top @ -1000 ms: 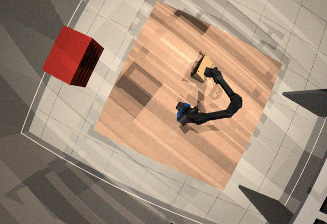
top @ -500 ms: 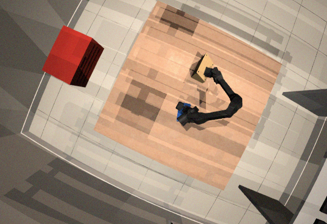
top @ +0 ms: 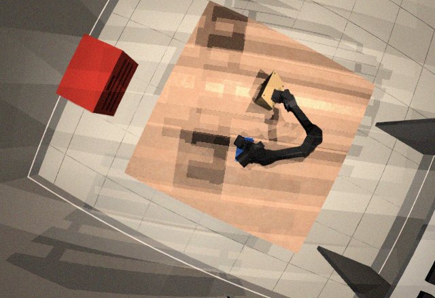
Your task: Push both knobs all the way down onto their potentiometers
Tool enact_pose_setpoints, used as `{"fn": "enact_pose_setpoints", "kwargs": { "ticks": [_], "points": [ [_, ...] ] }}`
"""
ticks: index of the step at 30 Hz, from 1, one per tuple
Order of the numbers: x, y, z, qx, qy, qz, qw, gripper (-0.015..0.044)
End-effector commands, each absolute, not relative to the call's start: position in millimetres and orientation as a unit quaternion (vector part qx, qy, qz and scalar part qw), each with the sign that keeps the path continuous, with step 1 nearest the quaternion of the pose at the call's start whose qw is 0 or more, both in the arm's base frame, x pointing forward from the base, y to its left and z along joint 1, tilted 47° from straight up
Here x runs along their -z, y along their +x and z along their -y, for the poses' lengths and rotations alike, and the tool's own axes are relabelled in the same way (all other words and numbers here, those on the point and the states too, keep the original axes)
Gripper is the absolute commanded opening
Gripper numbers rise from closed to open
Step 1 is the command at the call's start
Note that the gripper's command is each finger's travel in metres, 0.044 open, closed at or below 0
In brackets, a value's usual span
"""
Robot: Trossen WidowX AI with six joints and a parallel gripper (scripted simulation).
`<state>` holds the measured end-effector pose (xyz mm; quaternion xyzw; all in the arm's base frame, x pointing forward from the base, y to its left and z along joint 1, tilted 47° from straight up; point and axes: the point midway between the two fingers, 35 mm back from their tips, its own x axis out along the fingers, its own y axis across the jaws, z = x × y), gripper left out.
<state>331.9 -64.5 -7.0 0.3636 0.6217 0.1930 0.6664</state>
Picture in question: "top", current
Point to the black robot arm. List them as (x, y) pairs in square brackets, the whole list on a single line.
[(266, 157)]

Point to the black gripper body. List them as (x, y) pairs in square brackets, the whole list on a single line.
[(239, 141)]

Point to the blue circuit board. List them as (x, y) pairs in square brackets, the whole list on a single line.
[(240, 150)]

